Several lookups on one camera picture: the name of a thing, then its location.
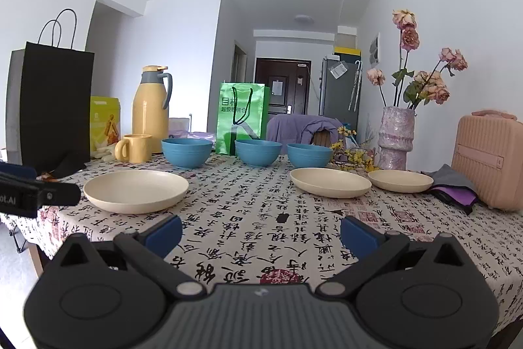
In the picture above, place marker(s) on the pink hard case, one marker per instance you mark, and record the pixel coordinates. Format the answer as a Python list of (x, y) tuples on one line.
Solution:
[(490, 165)]

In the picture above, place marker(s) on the dark brown door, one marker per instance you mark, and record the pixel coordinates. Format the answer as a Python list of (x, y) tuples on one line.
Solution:
[(282, 87)]

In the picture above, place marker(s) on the green shopping bag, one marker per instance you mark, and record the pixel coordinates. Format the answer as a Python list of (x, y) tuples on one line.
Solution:
[(241, 116)]

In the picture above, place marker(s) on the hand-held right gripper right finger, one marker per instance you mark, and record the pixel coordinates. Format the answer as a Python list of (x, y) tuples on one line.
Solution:
[(357, 232)]

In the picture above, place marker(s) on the yellow thermos jug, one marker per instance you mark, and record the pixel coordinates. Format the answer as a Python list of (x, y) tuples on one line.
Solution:
[(149, 107)]

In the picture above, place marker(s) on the black paper bag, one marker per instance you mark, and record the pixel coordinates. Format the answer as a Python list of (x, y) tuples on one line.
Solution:
[(53, 99)]

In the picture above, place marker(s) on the purple cloth on chair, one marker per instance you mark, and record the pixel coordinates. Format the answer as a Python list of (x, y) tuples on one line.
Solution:
[(290, 128)]

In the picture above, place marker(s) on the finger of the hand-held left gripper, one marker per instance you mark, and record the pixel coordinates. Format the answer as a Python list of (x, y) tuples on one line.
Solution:
[(16, 170), (59, 194)]

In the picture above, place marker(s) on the round ceiling lamp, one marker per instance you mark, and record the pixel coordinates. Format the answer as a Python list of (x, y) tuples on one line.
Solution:
[(304, 18)]

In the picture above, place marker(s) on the yellow mug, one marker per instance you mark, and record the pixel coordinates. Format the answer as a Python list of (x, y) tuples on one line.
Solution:
[(139, 148)]

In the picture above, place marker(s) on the purple plastic bag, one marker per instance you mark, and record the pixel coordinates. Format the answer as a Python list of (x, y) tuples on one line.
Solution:
[(200, 136)]

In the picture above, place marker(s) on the wooden chair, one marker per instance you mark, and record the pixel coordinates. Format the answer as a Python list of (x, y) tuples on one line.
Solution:
[(325, 137)]

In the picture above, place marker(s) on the yellow snack box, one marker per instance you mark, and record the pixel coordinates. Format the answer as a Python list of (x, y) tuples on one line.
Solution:
[(104, 120)]

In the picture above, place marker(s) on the yellow flower sprig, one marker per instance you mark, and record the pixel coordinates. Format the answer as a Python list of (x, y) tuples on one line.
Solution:
[(355, 159)]

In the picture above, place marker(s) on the yellow and black box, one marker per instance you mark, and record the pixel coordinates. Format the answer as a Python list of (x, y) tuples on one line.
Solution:
[(348, 52)]

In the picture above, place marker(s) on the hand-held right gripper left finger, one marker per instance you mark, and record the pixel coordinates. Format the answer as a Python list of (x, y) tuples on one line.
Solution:
[(165, 230)]

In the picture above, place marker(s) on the grey refrigerator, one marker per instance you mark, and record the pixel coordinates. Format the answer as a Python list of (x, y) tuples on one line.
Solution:
[(337, 99)]

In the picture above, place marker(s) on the cream plate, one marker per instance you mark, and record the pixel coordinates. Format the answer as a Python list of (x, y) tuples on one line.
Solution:
[(400, 180), (135, 191), (329, 182)]

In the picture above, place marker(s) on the blue bowl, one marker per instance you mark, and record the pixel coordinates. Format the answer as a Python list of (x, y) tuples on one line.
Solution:
[(309, 157), (187, 155), (258, 155)]

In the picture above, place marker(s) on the folded umbrella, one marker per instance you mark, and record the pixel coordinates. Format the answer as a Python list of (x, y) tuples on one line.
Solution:
[(356, 87)]

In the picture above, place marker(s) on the grey cloth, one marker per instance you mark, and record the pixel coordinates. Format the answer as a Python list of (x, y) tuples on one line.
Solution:
[(447, 179)]

